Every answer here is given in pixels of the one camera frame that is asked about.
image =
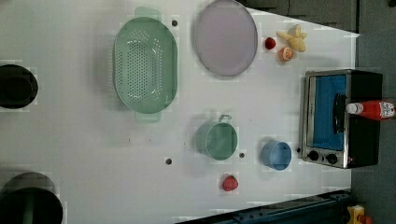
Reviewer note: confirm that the red ketchup bottle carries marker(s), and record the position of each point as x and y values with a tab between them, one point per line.
375	110

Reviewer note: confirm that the silver black toaster oven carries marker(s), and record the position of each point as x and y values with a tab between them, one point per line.
331	136

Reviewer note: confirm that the green metal pot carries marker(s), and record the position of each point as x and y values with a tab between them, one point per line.
217	139

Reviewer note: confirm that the red strawberry toy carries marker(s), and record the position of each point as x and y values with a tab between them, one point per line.
230	183

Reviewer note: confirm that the round lilac plate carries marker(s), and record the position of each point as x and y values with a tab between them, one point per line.
225	38

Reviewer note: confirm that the green colander basket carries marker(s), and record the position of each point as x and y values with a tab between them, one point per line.
145	65

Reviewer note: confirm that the blue cup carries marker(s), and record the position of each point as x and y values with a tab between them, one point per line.
276	155

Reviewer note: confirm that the small red tomato toy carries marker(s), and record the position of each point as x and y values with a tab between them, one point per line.
269	43

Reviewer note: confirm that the orange slice toy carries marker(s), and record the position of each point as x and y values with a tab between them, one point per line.
285	54

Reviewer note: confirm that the peeled banana toy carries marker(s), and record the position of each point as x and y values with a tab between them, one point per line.
295	37

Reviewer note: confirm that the black cylinder upper base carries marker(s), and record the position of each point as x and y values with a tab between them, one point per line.
18	86

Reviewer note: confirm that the black cylinder base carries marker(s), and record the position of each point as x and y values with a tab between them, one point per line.
18	86
30	198

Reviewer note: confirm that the yellow red tool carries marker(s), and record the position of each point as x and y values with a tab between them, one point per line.
358	216

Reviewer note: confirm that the black cylinder lower base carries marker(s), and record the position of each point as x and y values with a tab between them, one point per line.
30	198

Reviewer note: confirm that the blue metal frame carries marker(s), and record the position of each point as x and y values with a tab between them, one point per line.
326	208

